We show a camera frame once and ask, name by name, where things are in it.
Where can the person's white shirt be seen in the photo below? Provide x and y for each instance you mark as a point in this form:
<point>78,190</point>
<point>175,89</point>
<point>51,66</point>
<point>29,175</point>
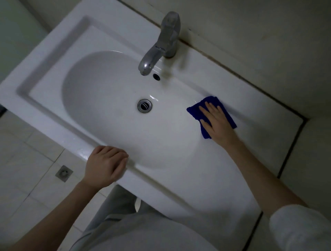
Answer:
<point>144,238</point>

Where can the person's grey trousers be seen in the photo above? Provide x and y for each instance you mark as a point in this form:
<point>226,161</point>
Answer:
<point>116,204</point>

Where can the metal sink drain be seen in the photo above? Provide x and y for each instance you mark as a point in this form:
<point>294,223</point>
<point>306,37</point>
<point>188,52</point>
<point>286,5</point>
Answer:
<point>144,105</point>

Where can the white ceramic washbasin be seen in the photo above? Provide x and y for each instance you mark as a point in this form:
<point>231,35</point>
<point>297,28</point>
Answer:
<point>103,108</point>

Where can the person's right middle finger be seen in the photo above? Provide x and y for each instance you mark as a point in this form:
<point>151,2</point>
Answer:
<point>210,108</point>

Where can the person's right thumb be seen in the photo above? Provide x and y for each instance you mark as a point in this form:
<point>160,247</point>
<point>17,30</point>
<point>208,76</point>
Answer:
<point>205,125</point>

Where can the person's right forearm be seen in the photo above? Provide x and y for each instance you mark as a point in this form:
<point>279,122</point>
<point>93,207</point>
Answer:
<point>261,178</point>

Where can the person's right hand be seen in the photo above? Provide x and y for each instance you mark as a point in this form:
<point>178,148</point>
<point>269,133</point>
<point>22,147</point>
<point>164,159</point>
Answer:
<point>221,126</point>

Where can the person's right little finger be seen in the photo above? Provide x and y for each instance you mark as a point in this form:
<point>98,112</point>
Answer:
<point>220,110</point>

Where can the blue cleaning cloth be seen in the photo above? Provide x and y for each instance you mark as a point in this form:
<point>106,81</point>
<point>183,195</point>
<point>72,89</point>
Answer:
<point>196,110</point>

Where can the chrome faucet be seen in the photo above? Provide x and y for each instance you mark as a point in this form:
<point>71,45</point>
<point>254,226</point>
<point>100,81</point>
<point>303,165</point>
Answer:
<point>166,38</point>

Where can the metal floor drain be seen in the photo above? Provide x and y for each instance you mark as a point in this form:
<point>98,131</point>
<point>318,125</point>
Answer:
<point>64,173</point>

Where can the person's left forearm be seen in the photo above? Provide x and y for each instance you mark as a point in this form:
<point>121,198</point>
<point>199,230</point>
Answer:
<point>51,219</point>

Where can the person's left hand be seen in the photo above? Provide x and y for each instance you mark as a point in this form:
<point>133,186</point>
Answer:
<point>103,168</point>

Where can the person's left thumb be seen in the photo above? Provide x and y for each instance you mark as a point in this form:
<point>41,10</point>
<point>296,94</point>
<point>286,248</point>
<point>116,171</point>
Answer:
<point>123,166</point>

